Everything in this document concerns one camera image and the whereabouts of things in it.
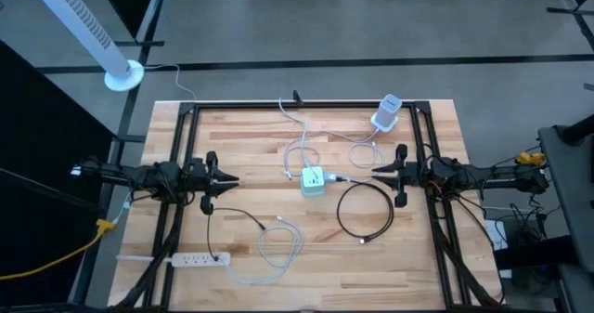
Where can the white tower fan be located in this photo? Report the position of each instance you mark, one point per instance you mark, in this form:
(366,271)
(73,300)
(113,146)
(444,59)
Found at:
(83,25)

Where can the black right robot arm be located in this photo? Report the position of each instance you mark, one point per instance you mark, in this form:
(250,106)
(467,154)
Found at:
(501,178)

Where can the mint green cube power strip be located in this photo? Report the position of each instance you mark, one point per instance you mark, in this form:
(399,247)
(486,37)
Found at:
(311,190)

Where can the white box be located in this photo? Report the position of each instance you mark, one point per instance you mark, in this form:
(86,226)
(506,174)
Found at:
(494,238)

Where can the white tower power strip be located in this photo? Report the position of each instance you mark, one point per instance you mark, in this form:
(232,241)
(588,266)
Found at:
(387,113)

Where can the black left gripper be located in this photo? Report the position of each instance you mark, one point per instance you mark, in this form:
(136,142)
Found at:
(199,178)

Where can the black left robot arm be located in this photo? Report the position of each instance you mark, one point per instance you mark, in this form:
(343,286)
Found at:
(139,176)

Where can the white USB charger adapter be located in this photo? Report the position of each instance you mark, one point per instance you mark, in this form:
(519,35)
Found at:
(330,178)

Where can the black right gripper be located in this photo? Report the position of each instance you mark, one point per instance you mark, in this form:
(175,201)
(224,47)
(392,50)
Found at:
(422,176)

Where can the grey table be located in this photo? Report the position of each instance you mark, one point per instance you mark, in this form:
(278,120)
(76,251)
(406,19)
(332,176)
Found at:
(571,187)

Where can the black computer box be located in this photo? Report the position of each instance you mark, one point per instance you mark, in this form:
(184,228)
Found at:
(533,252)

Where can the black aluminium table frame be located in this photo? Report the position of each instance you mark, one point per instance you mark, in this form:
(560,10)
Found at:
(325,104)

